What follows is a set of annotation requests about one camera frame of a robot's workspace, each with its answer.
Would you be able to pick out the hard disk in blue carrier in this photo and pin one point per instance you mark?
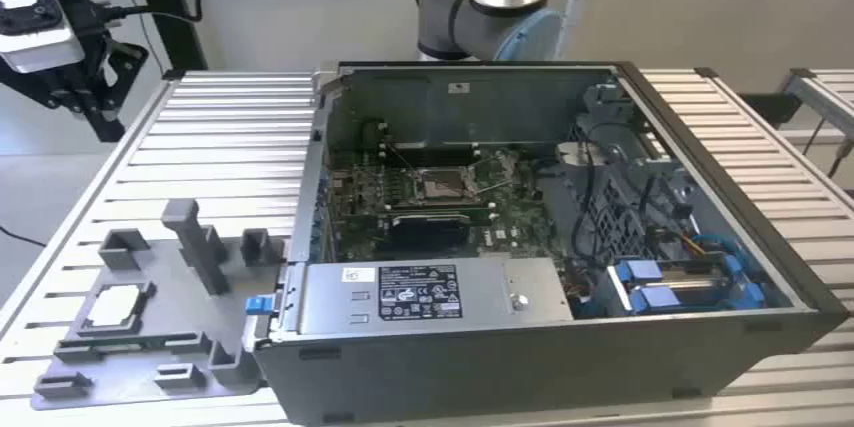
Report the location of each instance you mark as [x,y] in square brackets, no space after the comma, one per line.
[637,272]
[657,299]

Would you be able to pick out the black upright frame post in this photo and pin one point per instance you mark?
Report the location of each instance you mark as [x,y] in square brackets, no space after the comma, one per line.
[175,12]

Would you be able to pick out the black graphics card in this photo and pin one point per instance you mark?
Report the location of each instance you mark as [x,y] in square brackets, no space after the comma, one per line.
[427,234]

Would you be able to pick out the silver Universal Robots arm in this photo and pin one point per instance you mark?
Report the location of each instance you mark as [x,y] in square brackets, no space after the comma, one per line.
[461,17]

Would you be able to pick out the silver power supply unit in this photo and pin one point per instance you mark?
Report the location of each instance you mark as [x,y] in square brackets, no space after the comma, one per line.
[487,297]

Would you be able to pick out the CPU socket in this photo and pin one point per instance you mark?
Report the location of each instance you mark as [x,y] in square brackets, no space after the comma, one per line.
[443,187]

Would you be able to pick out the black open PC case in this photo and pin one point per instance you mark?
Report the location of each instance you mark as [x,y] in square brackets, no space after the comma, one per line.
[501,377]

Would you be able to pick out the thin metal locking lever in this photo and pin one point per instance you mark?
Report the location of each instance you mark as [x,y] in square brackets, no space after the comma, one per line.
[403,157]

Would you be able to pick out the green RAM stick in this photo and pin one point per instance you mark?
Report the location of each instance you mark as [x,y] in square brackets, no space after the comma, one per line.
[134,343]

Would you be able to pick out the grey metal drive cage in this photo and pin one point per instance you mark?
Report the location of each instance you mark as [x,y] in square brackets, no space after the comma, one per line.
[614,217]

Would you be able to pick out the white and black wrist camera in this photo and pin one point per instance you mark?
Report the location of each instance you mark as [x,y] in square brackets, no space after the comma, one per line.
[40,47]

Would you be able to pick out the metal slat side table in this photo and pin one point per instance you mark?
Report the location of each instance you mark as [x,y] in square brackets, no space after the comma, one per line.
[828,92]

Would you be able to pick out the silver square CPU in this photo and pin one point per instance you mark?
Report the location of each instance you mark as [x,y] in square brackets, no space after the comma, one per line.
[115,306]

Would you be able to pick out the green motherboard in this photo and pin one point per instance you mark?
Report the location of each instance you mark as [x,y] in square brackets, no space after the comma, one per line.
[521,242]

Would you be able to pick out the grey printed parts rack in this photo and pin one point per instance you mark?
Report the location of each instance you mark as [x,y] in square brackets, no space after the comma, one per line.
[167,297]

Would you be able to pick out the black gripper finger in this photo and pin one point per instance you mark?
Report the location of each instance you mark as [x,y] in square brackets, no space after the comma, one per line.
[127,72]
[56,92]

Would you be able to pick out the black RAM slot white clips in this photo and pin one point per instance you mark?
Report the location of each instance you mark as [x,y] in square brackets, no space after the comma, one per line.
[441,206]
[430,153]

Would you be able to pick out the blue case release latch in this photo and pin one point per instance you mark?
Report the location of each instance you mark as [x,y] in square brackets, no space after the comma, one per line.
[259,306]

